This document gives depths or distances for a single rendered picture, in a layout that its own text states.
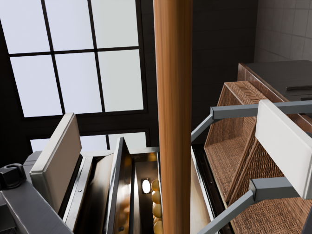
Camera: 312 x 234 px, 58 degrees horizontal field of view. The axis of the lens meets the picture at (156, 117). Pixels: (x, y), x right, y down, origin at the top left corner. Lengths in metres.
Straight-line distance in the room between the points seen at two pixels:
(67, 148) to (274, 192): 0.69
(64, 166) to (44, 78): 3.23
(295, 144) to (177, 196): 0.15
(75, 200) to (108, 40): 1.93
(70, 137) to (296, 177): 0.14
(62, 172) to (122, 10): 2.99
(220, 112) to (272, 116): 1.00
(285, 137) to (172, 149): 0.11
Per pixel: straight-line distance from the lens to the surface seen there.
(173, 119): 0.24
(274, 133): 0.19
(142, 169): 2.09
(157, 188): 1.97
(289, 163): 0.18
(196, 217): 1.53
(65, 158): 0.18
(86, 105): 3.38
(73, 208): 1.67
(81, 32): 3.20
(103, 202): 1.64
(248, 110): 1.22
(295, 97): 1.53
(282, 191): 0.82
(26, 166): 0.17
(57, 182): 0.16
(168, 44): 0.22
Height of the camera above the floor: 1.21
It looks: 1 degrees down
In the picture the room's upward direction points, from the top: 94 degrees counter-clockwise
